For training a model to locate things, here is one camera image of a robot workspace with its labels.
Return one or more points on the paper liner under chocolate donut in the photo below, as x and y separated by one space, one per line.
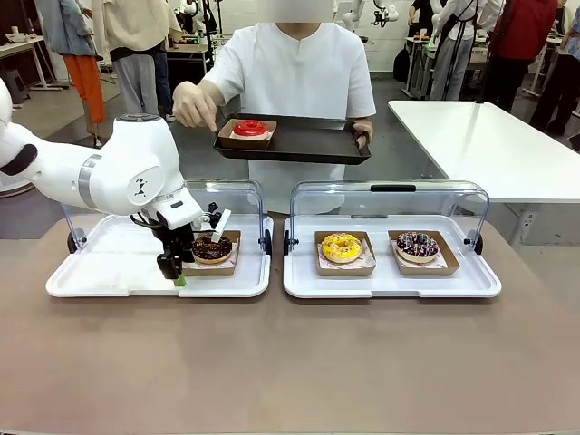
234 257

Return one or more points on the bystander in dark trousers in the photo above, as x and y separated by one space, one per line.
559 86

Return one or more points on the cardboard tray of chocolate donut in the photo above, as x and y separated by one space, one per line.
213 271

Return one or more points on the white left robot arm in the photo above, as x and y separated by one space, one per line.
127 167

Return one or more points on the person's left hand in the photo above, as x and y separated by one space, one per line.
364 131

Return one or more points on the grey plastic stool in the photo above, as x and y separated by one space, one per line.
13 86

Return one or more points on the cardboard tray of red donut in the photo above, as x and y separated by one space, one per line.
244 144

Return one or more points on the dark brown serving tray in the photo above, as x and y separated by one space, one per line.
312 142

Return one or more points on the bystander in black apron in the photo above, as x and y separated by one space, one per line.
453 45

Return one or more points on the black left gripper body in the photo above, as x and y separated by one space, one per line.
174 238

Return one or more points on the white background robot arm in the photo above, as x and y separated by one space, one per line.
385 13

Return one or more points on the person's right hand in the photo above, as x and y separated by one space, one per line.
192 104

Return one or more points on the white side table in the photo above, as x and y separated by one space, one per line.
489 145

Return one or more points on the black left gripper finger with green pad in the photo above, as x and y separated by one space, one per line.
171 267
188 254

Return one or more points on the yellow sprinkled donut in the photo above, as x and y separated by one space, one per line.
333 251

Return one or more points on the person's right forearm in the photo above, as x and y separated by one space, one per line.
216 93

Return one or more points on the black hanging bag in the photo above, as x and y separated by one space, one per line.
401 63

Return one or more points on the red glazed donut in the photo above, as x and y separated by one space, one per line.
242 131

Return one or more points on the chocolate sprinkled donut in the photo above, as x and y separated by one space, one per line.
213 256

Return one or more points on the bystander in orange trousers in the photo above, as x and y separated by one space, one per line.
84 81

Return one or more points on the cardboard tray of yellow donut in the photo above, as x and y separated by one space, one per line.
344 271

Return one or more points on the dark sprinkled donut in tray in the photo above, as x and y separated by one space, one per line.
448 265

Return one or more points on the bystander in red jacket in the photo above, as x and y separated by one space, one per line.
521 36

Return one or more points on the white display base tray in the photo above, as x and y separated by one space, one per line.
389 285
113 272

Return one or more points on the purple drizzled donut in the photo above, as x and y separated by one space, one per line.
410 249

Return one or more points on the person's white shirt torso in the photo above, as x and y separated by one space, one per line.
299 68

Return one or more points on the clear plastic display lid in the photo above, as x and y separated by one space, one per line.
235 199
444 201

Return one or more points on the paper liner under yellow donut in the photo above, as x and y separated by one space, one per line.
369 259

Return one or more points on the white background desk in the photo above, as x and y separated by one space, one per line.
22 45

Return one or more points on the bystander in beige top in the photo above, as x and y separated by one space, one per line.
136 27

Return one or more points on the paper liner under red donut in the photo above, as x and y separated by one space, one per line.
273 134

